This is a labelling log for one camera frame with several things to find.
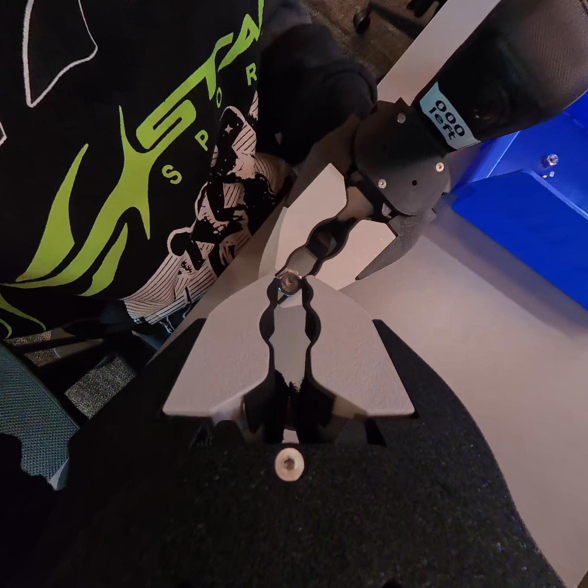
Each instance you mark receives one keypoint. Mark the person's left forearm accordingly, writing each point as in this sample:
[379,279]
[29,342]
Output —
[312,83]

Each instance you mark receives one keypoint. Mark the blue plastic bin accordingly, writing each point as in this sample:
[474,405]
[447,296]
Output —
[533,220]

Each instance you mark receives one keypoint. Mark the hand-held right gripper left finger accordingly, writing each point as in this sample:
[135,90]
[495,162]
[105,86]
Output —
[225,363]

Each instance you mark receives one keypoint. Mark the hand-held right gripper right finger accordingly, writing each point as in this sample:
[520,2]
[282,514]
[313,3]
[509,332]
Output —
[358,363]

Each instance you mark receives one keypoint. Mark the silver hex nut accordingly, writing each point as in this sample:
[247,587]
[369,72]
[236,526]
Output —
[289,283]

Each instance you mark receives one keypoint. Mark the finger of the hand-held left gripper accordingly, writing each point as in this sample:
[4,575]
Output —
[358,253]
[312,207]

